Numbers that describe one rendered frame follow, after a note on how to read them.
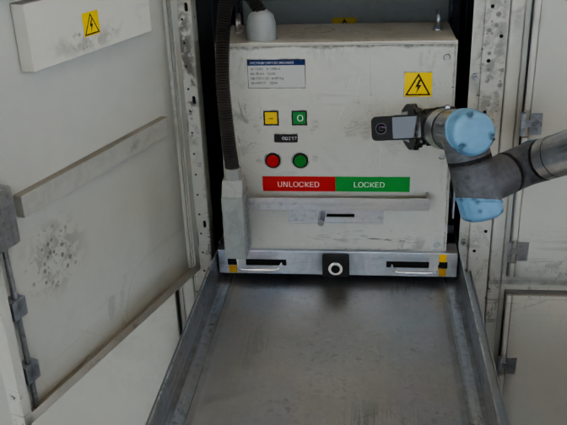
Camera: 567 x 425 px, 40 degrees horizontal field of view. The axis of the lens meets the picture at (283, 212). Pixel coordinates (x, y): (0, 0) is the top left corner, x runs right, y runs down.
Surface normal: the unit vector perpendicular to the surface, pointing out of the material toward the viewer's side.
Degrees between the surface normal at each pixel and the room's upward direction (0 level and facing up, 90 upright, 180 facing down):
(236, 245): 90
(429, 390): 0
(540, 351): 90
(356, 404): 0
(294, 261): 90
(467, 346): 0
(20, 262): 90
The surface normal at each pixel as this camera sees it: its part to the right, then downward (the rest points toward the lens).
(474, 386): -0.04, -0.91
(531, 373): -0.10, 0.41
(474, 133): 0.15, 0.15
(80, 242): 0.91, 0.14
